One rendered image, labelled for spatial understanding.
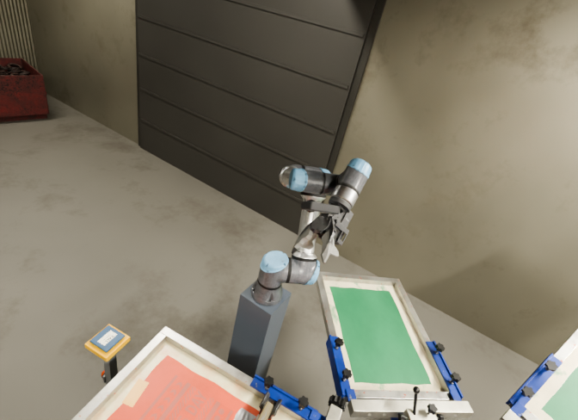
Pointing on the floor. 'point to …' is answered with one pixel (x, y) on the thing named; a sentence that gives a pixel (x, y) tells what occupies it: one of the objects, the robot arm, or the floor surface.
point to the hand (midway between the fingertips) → (304, 256)
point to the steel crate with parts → (21, 91)
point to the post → (108, 356)
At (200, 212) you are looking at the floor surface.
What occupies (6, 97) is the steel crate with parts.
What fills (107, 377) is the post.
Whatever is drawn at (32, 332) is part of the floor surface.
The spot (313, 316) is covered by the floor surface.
